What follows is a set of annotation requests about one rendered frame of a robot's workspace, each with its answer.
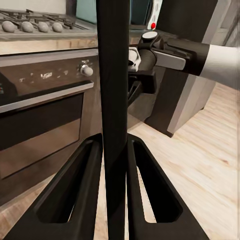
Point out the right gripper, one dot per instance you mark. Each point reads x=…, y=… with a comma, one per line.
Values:
x=142, y=81

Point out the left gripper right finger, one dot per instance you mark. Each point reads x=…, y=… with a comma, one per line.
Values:
x=174, y=219

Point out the oven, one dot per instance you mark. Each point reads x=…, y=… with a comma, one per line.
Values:
x=46, y=108

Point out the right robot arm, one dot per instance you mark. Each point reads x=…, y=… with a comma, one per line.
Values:
x=220, y=64

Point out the fridge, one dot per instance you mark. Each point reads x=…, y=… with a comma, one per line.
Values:
x=182, y=95

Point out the poster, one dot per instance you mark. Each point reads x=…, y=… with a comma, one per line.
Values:
x=113, y=27

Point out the microwave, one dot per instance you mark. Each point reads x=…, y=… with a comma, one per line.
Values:
x=143, y=13

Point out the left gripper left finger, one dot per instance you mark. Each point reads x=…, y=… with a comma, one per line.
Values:
x=66, y=208

